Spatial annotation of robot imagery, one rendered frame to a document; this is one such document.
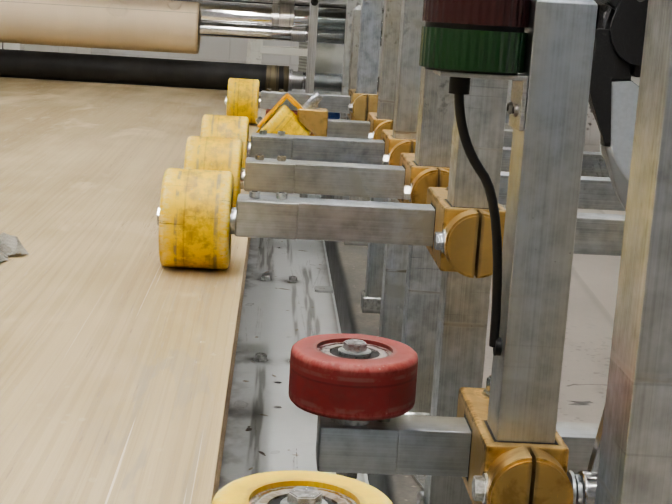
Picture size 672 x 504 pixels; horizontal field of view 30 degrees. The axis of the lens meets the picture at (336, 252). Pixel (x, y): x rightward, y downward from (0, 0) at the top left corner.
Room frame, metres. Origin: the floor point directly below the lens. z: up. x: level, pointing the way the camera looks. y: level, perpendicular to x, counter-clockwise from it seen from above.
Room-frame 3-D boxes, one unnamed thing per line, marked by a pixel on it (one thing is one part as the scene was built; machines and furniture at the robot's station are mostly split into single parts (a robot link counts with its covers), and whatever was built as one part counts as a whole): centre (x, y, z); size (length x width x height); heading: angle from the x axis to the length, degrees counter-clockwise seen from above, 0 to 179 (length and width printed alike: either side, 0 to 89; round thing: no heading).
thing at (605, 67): (0.79, -0.17, 1.08); 0.05 x 0.02 x 0.09; 93
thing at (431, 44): (0.72, -0.07, 1.10); 0.06 x 0.06 x 0.02
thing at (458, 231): (1.00, -0.10, 0.95); 0.14 x 0.06 x 0.05; 3
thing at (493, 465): (0.75, -0.11, 0.85); 0.14 x 0.06 x 0.05; 3
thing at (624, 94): (0.81, -0.18, 1.04); 0.06 x 0.03 x 0.09; 3
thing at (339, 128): (1.77, -0.16, 0.95); 0.37 x 0.03 x 0.03; 93
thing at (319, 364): (0.76, -0.02, 0.85); 0.08 x 0.08 x 0.11
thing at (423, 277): (1.22, -0.09, 0.86); 0.04 x 0.04 x 0.48; 3
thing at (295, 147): (1.52, -0.10, 0.95); 0.50 x 0.04 x 0.04; 93
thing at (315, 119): (1.76, 0.07, 0.95); 0.10 x 0.04 x 0.10; 93
